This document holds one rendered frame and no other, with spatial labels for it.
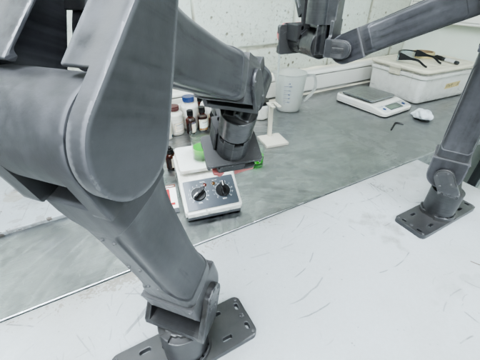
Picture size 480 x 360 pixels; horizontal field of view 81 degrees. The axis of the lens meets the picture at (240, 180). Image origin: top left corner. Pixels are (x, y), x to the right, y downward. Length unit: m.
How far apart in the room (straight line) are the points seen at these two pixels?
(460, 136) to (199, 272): 0.54
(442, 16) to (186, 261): 0.56
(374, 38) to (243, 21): 0.68
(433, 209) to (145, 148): 0.67
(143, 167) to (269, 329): 0.38
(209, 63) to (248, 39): 0.99
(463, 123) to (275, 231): 0.41
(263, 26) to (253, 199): 0.79
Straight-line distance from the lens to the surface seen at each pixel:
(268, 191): 0.73
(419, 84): 1.48
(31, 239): 0.74
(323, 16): 0.69
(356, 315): 0.54
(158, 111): 0.17
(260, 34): 1.28
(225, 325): 0.48
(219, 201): 0.64
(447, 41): 1.85
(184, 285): 0.31
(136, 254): 0.23
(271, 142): 0.94
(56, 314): 0.58
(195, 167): 0.66
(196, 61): 0.25
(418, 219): 0.74
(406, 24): 0.65
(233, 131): 0.42
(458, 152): 0.68
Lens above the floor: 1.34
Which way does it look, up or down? 35 degrees down
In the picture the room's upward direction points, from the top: straight up
